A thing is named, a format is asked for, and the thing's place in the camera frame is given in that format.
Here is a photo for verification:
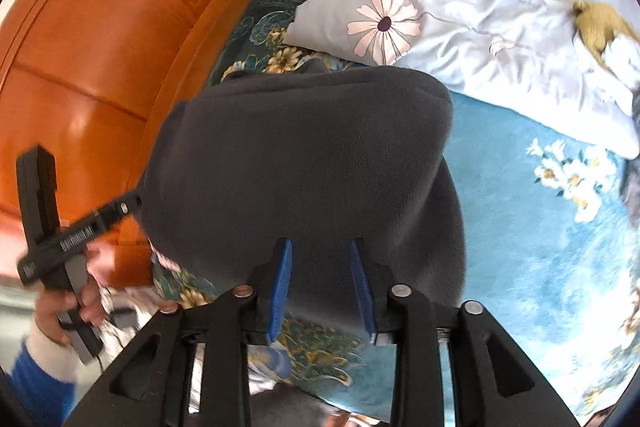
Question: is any black and cream fleece jacket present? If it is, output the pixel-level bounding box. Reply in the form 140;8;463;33
137;67;465;329

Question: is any blue sleeved left forearm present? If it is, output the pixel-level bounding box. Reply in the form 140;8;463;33
9;321;80;427

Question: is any person's left hand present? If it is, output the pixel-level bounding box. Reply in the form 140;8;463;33
34;239;122;347

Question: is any teal floral bed blanket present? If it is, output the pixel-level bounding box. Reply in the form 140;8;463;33
153;0;639;421

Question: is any orange wooden headboard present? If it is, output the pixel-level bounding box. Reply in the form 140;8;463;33
1;0;250;277

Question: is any grey sweatshirt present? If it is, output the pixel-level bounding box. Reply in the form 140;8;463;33
620;90;640;229

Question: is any mustard yellow garment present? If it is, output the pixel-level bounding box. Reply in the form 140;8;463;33
572;0;639;72

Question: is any light blue floral duvet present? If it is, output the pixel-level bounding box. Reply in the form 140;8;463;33
285;0;639;158

